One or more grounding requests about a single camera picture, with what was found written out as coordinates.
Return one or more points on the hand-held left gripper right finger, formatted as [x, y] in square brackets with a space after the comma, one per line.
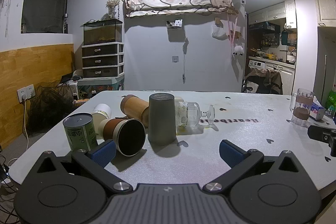
[231, 153]

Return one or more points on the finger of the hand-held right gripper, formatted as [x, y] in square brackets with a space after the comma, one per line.
[321, 134]

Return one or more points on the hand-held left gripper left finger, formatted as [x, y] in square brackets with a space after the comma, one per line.
[103, 153]

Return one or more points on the grey cup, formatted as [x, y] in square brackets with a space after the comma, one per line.
[162, 119]

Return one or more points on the brown cup with white rim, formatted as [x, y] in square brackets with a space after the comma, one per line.
[126, 136]

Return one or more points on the white paper cup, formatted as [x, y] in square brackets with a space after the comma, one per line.
[101, 113]

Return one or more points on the small clear glass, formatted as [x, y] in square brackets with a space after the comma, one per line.
[329, 113]

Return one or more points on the blue tissue pack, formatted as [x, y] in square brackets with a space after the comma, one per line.
[317, 109]

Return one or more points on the green tin can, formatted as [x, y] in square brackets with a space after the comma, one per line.
[80, 132]

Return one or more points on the glass mug with brown sleeve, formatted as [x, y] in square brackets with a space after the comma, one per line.
[302, 107]

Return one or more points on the green plastic bottle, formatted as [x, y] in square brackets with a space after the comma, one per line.
[331, 99]

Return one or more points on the bamboo tumbler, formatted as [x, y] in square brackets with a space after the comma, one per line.
[134, 108]

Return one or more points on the woven basket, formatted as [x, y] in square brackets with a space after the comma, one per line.
[80, 103]

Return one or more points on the ribbed glass goblet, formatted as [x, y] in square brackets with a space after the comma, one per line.
[190, 113]

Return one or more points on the black net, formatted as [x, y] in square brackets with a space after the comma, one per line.
[50, 106]

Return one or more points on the chair with draped clothes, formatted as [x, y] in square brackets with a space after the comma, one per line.
[263, 81]

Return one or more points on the white washing machine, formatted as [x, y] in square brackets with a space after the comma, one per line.
[273, 69]

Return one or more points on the white plastic drawer unit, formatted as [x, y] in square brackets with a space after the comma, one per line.
[101, 60]

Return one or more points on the white plush sheep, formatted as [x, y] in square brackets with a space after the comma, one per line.
[237, 51]

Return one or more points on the spice rack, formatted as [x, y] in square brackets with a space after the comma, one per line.
[269, 40]

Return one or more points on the glass fish tank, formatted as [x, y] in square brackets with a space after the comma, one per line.
[103, 32]

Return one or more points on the white plastic bag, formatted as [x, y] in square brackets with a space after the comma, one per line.
[218, 32]

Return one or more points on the white tall cabinet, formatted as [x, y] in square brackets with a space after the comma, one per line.
[326, 6]

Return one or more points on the dried flowers in vase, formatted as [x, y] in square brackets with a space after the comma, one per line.
[113, 5]

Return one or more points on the white wall socket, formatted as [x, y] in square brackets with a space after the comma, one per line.
[25, 92]

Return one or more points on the white kitchen wall cabinets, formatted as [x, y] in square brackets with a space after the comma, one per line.
[273, 12]

